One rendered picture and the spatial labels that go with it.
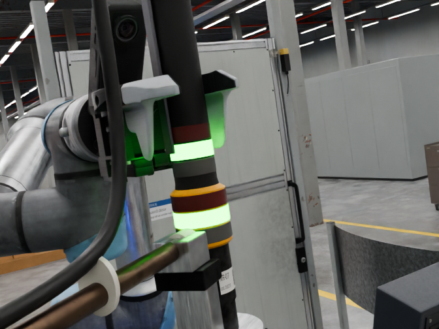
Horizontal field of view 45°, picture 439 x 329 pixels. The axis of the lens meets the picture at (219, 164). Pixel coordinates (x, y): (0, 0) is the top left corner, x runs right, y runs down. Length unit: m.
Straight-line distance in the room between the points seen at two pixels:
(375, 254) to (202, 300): 2.35
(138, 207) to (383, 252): 1.78
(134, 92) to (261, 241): 2.30
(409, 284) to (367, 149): 9.81
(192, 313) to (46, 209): 0.29
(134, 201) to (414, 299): 0.57
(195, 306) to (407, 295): 0.77
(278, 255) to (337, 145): 8.89
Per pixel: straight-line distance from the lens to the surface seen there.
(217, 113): 0.43
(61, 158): 0.63
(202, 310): 0.40
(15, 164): 0.79
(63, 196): 0.64
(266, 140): 2.66
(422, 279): 1.19
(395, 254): 2.61
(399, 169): 10.48
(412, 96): 10.40
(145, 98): 0.38
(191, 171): 0.40
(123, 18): 0.49
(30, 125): 0.96
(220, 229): 0.40
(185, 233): 0.38
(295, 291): 2.84
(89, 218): 0.63
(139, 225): 1.07
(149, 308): 1.15
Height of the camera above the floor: 1.63
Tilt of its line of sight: 5 degrees down
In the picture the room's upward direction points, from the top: 9 degrees counter-clockwise
